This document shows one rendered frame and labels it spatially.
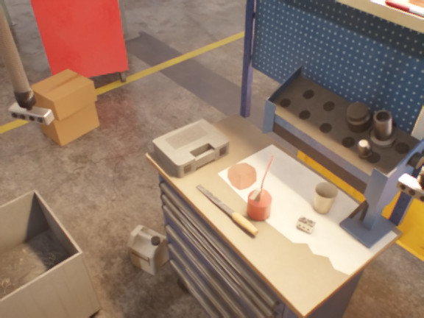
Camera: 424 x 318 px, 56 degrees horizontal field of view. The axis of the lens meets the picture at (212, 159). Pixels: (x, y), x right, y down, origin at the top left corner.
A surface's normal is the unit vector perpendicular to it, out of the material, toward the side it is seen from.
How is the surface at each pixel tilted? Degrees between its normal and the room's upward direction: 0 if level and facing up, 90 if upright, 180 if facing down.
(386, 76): 90
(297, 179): 0
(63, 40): 90
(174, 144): 0
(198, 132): 0
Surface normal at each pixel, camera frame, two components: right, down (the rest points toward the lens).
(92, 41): 0.37, 0.62
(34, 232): 0.66, 0.51
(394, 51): -0.80, 0.40
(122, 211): 0.00, -0.75
